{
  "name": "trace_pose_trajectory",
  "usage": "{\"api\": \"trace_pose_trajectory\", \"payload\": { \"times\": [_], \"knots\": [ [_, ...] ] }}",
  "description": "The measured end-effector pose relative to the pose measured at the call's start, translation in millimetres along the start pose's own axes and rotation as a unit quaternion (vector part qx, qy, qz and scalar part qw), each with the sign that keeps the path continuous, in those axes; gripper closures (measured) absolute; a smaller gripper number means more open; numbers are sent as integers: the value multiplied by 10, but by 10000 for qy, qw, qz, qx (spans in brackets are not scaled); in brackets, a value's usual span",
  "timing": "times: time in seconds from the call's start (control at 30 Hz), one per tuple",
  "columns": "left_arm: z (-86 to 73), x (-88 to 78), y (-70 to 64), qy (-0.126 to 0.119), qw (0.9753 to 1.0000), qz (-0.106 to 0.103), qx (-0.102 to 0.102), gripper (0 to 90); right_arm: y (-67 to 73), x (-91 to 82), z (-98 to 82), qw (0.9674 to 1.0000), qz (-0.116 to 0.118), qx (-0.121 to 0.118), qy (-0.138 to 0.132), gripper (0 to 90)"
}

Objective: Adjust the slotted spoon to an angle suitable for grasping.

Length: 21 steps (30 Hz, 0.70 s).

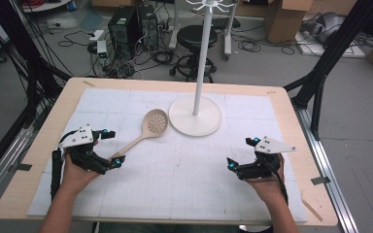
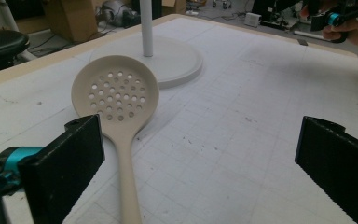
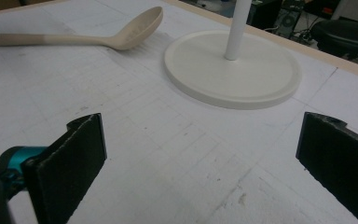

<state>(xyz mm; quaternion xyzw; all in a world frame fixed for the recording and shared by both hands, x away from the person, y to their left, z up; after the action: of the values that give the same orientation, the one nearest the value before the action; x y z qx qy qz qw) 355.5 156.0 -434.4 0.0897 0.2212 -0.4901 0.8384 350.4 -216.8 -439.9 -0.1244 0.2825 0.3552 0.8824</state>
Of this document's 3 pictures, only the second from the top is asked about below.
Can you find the beige slotted spoon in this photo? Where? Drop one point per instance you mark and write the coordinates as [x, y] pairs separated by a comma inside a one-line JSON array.
[[118, 99]]

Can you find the black office chair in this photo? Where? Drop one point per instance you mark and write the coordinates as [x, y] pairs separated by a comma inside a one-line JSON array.
[[1, 48]]

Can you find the brown cardboard box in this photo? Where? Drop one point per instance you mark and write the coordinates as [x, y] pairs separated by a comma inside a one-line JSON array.
[[71, 18]]

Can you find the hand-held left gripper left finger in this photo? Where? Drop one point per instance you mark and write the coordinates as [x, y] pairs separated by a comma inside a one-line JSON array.
[[62, 168]]

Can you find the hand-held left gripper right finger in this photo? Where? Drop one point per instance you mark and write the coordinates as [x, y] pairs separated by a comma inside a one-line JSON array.
[[338, 161]]

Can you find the white stand with round base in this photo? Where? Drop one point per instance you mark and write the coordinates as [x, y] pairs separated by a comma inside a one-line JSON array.
[[171, 62]]

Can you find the white power adapter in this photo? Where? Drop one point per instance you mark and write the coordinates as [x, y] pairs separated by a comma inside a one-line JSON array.
[[252, 19]]

